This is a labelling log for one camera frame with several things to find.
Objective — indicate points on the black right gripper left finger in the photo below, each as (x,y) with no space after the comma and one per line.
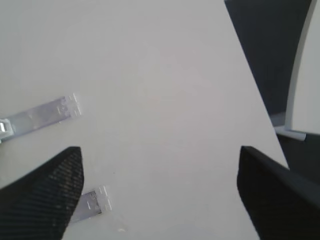
(40,205)

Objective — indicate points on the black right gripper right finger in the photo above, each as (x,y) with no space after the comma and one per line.
(281,204)

